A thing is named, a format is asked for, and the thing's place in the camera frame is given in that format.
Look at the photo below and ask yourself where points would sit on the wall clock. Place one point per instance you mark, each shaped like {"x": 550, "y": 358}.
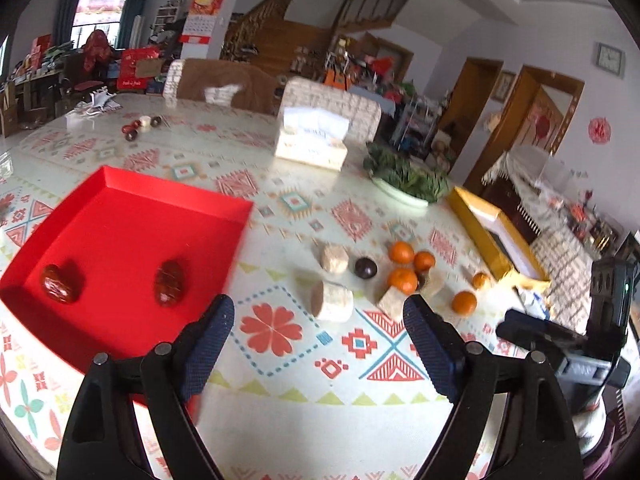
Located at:
{"x": 611, "y": 59}

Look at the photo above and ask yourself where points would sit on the orange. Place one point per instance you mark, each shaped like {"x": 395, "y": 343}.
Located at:
{"x": 464, "y": 302}
{"x": 402, "y": 280}
{"x": 481, "y": 280}
{"x": 424, "y": 261}
{"x": 401, "y": 252}

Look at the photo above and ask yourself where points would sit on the white plate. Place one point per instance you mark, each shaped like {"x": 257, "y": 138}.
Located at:
{"x": 400, "y": 195}

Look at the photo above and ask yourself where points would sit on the red gift box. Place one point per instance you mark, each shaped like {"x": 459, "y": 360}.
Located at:
{"x": 132, "y": 62}

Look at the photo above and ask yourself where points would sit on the patterned covered chair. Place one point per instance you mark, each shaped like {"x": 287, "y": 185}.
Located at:
{"x": 345, "y": 105}

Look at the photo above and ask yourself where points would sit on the tissue box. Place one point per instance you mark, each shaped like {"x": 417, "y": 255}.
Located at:
{"x": 310, "y": 152}

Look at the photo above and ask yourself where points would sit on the brown covered chair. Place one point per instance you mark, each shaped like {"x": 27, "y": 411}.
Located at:
{"x": 215, "y": 75}

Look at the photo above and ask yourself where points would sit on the red tray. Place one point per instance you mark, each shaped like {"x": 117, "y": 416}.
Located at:
{"x": 125, "y": 230}

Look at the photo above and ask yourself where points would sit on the white crumpled plastic bag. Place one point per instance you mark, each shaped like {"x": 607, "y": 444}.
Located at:
{"x": 97, "y": 100}

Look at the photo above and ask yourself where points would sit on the leafy greens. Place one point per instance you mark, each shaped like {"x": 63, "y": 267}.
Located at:
{"x": 405, "y": 175}

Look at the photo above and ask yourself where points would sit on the wooden door frame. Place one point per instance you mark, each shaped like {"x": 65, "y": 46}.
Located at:
{"x": 550, "y": 80}
{"x": 480, "y": 72}

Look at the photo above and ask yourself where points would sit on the yellow cardboard box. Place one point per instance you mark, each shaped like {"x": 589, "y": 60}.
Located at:
{"x": 480, "y": 230}

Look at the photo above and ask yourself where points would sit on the person's right forearm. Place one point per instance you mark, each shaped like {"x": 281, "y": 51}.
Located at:
{"x": 612, "y": 455}

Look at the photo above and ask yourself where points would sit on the lace covered cabinet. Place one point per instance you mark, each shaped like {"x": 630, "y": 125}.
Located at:
{"x": 520, "y": 165}

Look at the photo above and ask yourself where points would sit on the wooden staircase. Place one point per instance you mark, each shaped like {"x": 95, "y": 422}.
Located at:
{"x": 280, "y": 35}

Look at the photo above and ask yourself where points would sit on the framed picture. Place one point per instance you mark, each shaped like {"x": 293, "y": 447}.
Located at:
{"x": 504, "y": 86}

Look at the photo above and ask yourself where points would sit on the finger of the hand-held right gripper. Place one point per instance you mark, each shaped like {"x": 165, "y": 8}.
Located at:
{"x": 545, "y": 325}
{"x": 525, "y": 340}

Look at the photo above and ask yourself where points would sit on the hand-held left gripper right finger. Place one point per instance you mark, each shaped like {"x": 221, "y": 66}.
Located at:
{"x": 432, "y": 345}

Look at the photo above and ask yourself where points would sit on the patterned tablecloth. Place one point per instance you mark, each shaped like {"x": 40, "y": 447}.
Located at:
{"x": 300, "y": 400}

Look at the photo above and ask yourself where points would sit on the beige rice cake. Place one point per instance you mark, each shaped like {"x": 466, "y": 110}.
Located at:
{"x": 332, "y": 301}
{"x": 145, "y": 123}
{"x": 434, "y": 282}
{"x": 392, "y": 302}
{"x": 334, "y": 258}

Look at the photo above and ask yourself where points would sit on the red cloth bundle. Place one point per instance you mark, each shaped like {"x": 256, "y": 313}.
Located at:
{"x": 96, "y": 47}

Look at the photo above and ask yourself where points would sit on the red paper wall decoration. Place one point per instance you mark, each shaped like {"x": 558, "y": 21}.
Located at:
{"x": 600, "y": 130}

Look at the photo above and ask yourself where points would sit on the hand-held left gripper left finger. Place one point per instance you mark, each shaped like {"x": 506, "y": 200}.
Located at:
{"x": 207, "y": 345}

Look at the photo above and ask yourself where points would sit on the red wall calendar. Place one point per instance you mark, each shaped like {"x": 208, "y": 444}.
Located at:
{"x": 202, "y": 25}

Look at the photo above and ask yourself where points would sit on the blue curtain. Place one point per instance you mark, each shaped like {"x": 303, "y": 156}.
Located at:
{"x": 132, "y": 10}
{"x": 67, "y": 5}

